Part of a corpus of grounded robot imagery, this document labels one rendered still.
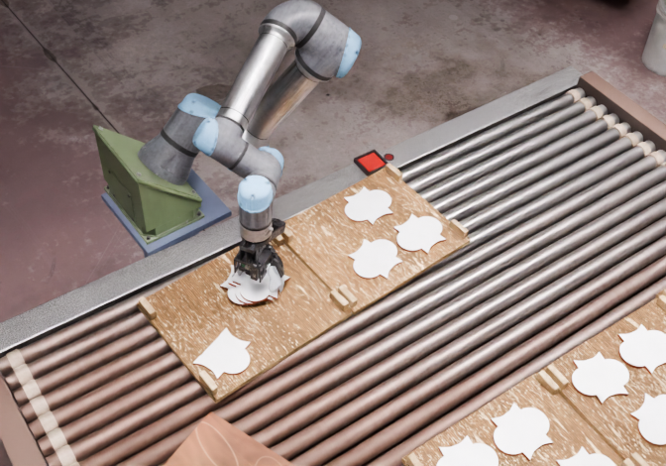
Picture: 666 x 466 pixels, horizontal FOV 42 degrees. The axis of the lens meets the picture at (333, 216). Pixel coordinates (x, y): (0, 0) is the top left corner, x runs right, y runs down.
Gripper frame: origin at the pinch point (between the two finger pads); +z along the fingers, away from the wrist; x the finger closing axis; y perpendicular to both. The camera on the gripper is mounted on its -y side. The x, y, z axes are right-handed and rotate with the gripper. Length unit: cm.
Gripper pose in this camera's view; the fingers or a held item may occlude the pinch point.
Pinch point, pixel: (261, 279)
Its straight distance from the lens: 221.0
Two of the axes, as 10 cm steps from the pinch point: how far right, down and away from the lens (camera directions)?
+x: 9.1, 3.2, -2.4
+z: -0.5, 6.8, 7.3
